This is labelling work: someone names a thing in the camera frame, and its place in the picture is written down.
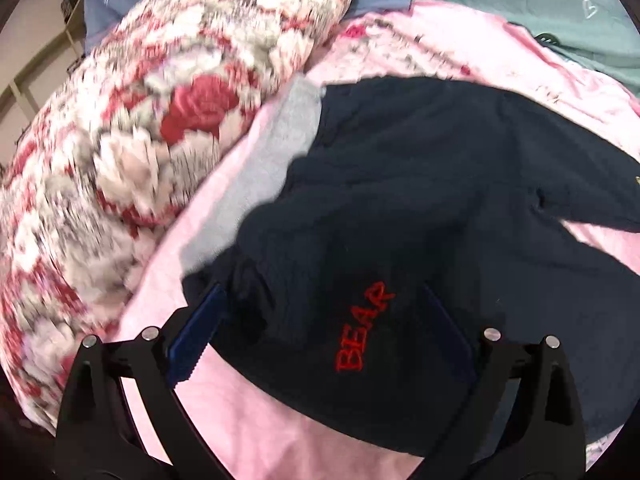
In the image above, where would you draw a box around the red white floral quilt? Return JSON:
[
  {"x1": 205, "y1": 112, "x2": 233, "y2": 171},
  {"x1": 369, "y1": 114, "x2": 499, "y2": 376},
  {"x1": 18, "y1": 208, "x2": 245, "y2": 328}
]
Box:
[{"x1": 0, "y1": 0, "x2": 356, "y2": 436}]

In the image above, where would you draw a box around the bedside shelf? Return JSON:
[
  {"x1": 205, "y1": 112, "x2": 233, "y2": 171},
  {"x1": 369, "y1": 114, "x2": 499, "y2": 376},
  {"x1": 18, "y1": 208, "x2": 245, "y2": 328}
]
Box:
[{"x1": 0, "y1": 0, "x2": 88, "y2": 171}]

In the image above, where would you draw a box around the dark navy pants grey waistband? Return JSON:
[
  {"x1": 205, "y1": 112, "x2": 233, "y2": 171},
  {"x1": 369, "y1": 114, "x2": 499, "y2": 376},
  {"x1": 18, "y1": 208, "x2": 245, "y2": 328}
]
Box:
[{"x1": 180, "y1": 76, "x2": 640, "y2": 461}]

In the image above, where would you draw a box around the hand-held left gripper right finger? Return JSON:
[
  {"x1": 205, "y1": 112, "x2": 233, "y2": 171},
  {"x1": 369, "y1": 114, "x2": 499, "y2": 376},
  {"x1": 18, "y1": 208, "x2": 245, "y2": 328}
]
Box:
[{"x1": 415, "y1": 281, "x2": 587, "y2": 480}]

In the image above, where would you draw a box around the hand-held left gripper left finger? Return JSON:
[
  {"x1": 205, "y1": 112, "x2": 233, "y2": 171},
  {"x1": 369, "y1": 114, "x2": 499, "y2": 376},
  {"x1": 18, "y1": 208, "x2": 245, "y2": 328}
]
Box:
[{"x1": 54, "y1": 283, "x2": 236, "y2": 480}]

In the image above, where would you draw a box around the pink floral bedsheet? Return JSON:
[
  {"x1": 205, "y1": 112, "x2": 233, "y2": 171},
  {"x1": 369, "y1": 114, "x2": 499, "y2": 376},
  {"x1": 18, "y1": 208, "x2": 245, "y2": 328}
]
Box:
[{"x1": 115, "y1": 0, "x2": 640, "y2": 480}]

